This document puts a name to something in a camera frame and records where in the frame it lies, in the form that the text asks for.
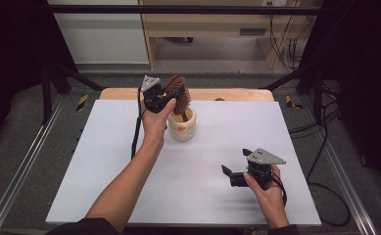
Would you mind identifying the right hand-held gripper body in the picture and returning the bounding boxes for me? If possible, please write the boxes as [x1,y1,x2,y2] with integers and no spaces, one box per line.
[228,147,287,190]

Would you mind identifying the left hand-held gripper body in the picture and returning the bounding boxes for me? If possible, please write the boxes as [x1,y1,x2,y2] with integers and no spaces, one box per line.
[140,74,171,115]

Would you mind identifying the brown wooden hairbrush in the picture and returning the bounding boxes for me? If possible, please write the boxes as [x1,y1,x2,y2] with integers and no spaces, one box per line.
[164,73,192,122]

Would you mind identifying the cream ceramic cup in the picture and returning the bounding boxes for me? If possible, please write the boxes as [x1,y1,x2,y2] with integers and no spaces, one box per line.
[167,107,198,142]

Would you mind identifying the person's left hand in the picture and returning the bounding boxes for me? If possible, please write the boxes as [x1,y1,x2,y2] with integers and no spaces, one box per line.
[140,98,178,142]

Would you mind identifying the person's right hand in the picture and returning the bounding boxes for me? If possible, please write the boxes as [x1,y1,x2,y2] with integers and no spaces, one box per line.
[242,164,291,230]

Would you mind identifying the light wooden table board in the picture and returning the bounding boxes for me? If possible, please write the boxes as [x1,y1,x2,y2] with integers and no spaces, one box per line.
[99,87,275,103]

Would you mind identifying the yellow black hazard tape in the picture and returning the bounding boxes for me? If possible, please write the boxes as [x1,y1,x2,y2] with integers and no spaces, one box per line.
[75,94,90,112]
[285,95,305,111]

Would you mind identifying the light wooden desk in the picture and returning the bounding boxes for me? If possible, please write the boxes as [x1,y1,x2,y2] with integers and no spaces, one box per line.
[138,0,323,71]

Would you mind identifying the white cabinet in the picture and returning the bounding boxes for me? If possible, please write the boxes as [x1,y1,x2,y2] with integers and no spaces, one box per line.
[47,0,150,65]

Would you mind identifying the black curtain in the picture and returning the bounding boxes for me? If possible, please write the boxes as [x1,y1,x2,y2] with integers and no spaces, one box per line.
[0,0,78,155]
[297,0,381,190]

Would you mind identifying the right hand-held gripper cable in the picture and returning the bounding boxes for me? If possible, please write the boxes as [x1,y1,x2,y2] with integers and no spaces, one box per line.
[270,170,289,208]

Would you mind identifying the hand-held gripper cable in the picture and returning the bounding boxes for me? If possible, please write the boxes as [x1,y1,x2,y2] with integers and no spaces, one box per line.
[270,170,289,208]
[130,87,147,161]

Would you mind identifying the left hand-held gripper cable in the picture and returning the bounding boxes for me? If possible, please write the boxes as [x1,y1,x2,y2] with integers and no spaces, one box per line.
[130,87,147,161]

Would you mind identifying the black floor cables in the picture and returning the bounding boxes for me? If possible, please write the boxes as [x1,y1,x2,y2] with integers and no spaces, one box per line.
[288,81,353,228]

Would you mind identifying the black horizontal frame bar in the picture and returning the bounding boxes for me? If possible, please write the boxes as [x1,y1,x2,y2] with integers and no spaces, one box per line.
[45,4,324,16]

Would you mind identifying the aluminium rail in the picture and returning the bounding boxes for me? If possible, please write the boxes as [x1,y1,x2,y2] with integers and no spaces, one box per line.
[299,95,379,235]
[0,95,66,235]

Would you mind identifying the black metal frame strut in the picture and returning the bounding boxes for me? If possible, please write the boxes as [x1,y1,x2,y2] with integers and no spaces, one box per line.
[262,60,325,123]
[41,61,105,125]

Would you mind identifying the hanging cables under desk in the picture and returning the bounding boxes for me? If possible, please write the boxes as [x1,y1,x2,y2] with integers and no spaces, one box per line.
[267,0,313,72]

